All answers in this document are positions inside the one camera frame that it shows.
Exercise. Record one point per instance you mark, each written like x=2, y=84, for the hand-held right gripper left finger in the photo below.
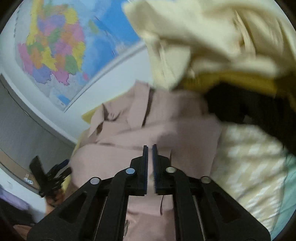
x=141, y=176

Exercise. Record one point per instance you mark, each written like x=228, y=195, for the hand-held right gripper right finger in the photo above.
x=159, y=178

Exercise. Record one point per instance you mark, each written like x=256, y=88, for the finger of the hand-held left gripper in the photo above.
x=60, y=164
x=66, y=173

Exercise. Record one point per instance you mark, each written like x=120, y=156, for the pink jacket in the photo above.
x=138, y=129

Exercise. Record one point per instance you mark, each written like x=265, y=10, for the person's left hand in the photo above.
x=55, y=200

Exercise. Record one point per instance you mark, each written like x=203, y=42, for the purple cloth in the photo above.
x=11, y=197

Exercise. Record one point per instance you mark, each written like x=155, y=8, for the patterned bedsheet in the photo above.
x=249, y=166

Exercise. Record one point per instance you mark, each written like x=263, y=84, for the black garment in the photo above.
x=242, y=109

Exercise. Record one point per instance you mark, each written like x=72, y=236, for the olive yellow garment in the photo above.
x=242, y=80

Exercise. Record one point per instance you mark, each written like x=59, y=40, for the beige garment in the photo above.
x=196, y=34

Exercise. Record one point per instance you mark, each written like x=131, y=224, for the colourful wall map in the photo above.
x=69, y=46

